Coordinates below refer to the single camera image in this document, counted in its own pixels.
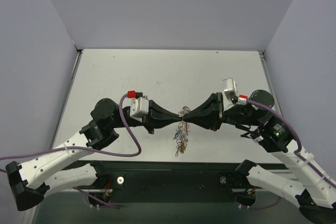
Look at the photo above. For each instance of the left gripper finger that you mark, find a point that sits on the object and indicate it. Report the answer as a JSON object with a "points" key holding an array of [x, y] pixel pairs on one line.
{"points": [[162, 121], [158, 112]]}

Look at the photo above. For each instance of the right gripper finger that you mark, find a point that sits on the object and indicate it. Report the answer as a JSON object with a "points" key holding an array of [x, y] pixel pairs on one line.
{"points": [[206, 112], [208, 122]]}

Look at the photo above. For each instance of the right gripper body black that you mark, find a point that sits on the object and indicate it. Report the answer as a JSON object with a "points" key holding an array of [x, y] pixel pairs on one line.
{"points": [[218, 111]]}

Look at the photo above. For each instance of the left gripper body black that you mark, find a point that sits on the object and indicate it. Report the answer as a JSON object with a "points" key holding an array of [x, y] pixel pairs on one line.
{"points": [[150, 117]]}

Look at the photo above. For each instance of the large metal keyring band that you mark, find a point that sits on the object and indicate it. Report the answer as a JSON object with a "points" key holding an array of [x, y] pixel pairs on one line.
{"points": [[180, 134]]}

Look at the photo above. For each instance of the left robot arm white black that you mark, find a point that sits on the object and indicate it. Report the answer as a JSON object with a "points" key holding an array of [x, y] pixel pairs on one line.
{"points": [[45, 173]]}

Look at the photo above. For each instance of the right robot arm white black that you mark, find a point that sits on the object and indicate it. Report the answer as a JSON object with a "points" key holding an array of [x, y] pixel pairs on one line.
{"points": [[313, 191]]}

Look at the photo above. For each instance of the yellow key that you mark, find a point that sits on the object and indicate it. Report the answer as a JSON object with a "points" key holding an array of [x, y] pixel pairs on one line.
{"points": [[180, 149]]}

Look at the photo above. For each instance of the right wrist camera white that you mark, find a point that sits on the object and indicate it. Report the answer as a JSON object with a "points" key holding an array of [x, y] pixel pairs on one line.
{"points": [[232, 90]]}

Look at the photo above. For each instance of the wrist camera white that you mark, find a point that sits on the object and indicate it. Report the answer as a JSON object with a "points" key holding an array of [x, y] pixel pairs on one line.
{"points": [[232, 90], [139, 104]]}

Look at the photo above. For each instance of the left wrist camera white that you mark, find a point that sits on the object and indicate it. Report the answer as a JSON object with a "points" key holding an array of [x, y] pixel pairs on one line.
{"points": [[139, 104]]}

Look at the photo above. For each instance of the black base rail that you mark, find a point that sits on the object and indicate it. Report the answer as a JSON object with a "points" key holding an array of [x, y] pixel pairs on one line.
{"points": [[167, 182]]}

